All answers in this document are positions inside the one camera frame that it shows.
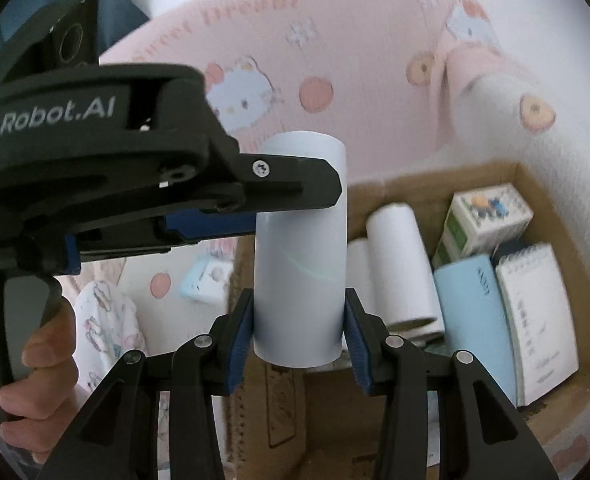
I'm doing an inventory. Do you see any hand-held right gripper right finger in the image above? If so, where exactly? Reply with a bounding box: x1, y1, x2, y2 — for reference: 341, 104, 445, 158
344, 287, 560, 480

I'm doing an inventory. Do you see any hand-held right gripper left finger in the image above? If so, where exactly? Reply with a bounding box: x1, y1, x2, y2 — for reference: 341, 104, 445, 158
37, 287, 256, 480

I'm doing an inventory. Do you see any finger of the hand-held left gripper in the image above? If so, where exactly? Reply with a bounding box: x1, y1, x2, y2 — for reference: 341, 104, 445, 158
65, 210, 256, 275
239, 152, 346, 211

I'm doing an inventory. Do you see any brown cardboard box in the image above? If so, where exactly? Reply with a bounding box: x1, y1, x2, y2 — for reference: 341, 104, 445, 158
225, 160, 590, 480

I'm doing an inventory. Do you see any large white paper roll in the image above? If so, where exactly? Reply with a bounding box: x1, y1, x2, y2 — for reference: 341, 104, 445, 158
252, 131, 348, 367

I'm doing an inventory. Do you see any person's left hand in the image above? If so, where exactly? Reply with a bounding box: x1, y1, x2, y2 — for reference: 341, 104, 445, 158
0, 300, 80, 443

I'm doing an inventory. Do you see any small blue mini printer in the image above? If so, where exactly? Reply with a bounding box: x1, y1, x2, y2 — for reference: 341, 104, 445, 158
180, 255, 233, 306

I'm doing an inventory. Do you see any light blue notebook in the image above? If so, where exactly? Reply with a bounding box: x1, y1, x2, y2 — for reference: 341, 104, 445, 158
434, 255, 518, 406

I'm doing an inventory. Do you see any white printed cloth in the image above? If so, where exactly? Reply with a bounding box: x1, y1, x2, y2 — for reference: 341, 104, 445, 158
72, 280, 176, 480

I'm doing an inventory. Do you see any dark blue round object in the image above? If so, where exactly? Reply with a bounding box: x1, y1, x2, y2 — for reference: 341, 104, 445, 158
492, 240, 530, 262

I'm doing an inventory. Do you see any white spiral notepad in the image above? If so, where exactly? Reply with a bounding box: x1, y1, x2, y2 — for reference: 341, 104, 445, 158
495, 242, 580, 407

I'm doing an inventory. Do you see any white green carton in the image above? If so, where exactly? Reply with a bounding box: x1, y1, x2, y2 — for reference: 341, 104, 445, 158
442, 183, 534, 261

